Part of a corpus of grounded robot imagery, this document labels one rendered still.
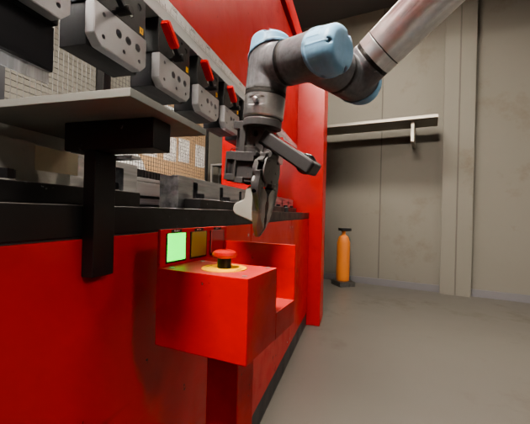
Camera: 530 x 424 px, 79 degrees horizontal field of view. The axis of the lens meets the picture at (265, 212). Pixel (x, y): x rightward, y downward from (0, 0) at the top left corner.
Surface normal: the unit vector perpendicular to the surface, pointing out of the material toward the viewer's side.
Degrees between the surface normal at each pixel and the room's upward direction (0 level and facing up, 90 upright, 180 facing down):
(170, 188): 90
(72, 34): 90
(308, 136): 90
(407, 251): 90
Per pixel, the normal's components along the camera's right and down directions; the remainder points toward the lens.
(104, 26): 0.96, 0.03
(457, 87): -0.46, -0.01
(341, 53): 0.71, 0.10
